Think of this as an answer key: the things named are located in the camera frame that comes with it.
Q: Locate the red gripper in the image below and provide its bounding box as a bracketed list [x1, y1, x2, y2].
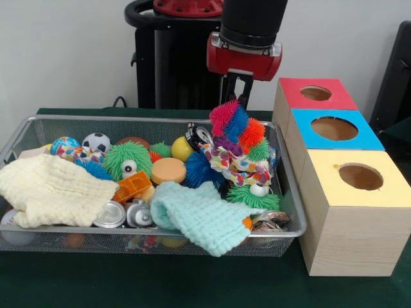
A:
[206, 31, 283, 110]

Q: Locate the multicolour puffer caterpillar toy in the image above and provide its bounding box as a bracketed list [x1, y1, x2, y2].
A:
[209, 99, 270, 163]

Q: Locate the clear plastic packet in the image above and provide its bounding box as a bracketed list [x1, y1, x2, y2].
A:
[268, 147, 280, 180]

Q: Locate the mint green knitted cloth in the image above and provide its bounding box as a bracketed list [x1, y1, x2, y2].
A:
[150, 181, 267, 257]

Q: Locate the wooden box with three holes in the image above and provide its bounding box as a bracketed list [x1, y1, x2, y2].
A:
[272, 76, 411, 277]

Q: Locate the small green puffer toy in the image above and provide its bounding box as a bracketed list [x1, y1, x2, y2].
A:
[226, 184, 280, 211]

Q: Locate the large green puffer toy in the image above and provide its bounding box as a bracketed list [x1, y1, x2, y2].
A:
[103, 142, 153, 180]

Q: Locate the orange plastic toy crate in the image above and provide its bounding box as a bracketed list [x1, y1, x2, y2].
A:
[112, 169, 152, 203]

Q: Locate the black and white soccer ball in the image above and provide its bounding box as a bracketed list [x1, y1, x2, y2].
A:
[82, 132, 112, 152]

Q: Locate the black upright panel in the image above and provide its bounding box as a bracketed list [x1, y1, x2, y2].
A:
[369, 21, 411, 131]

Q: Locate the dark green side cloth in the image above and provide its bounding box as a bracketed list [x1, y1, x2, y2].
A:
[377, 115, 411, 184]

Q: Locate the globe print ball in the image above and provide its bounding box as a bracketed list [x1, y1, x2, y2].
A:
[50, 136, 82, 157]

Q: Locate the dark green table cloth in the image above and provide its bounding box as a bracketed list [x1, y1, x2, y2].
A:
[0, 107, 411, 308]

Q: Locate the cream knitted cloth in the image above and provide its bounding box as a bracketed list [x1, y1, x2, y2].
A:
[0, 153, 120, 228]

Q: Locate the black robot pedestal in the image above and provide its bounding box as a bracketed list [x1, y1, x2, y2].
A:
[124, 0, 258, 110]

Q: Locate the silver wire mesh bin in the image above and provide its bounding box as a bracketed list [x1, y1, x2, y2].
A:
[0, 114, 308, 257]

